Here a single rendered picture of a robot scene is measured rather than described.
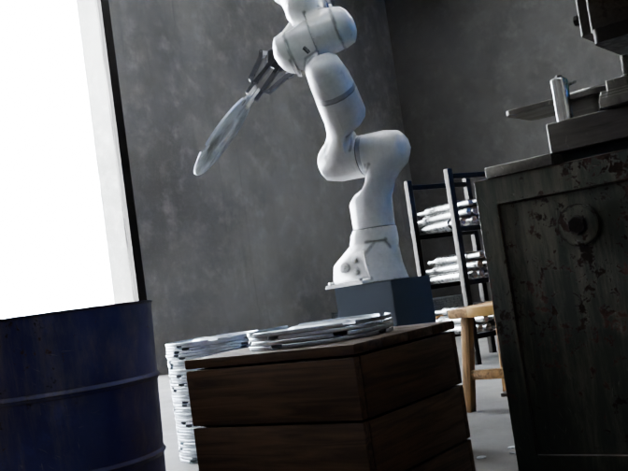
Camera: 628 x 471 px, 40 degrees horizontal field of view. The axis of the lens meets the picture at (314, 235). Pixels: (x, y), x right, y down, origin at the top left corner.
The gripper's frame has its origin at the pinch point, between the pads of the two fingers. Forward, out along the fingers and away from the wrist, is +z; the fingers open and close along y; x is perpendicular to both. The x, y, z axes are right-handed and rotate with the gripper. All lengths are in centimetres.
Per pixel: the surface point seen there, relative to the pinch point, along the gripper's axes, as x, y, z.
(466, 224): -163, -91, -35
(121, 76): -404, 171, -10
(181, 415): -2, -41, 89
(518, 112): 72, -63, -22
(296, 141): -564, 50, -70
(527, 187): 92, -71, -5
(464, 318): -21, -94, 14
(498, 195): 88, -68, -1
